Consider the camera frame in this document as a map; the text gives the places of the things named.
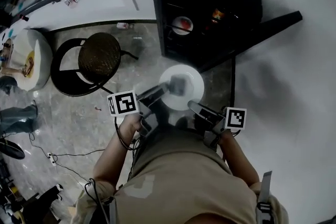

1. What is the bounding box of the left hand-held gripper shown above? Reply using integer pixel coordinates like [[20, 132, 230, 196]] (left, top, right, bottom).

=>
[[107, 81, 172, 137]]

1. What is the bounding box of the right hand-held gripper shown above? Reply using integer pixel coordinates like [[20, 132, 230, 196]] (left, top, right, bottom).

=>
[[187, 100, 247, 150]]

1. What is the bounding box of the grey food piece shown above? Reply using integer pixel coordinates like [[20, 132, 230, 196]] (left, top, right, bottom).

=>
[[169, 74, 187, 96]]

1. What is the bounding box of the white round plate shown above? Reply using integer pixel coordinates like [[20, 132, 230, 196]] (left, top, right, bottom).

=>
[[159, 65, 205, 111]]

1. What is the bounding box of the person's right forearm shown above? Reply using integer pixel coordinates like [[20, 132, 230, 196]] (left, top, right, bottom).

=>
[[219, 130, 260, 187]]

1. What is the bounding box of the person's left forearm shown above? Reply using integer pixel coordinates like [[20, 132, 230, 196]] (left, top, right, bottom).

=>
[[93, 112, 144, 187]]

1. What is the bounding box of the person's right black shoe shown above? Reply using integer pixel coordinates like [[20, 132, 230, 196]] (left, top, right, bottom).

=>
[[176, 116, 191, 130]]

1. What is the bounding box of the white plate with red food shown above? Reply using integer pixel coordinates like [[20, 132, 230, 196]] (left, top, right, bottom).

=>
[[171, 15, 195, 36]]

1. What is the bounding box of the black wicker chair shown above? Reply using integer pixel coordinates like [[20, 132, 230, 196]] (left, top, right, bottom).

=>
[[50, 31, 140, 97]]

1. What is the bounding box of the person's beige shirt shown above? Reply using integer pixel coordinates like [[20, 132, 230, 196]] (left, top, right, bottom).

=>
[[75, 123, 289, 224]]

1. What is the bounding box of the white red packet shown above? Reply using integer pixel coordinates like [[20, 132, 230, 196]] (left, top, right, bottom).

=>
[[116, 22, 135, 30]]

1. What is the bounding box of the clear bottle with red cap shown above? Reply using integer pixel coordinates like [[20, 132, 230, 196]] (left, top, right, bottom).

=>
[[64, 0, 89, 9]]

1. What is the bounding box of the white power strip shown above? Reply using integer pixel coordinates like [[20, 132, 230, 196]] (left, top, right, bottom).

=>
[[47, 152, 58, 166]]

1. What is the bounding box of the brown wooden object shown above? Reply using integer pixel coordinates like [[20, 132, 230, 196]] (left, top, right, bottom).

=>
[[23, 58, 36, 78]]

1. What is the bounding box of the grey shoulder strap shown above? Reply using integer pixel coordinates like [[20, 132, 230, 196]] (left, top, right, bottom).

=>
[[108, 196, 119, 224], [256, 170, 274, 224]]

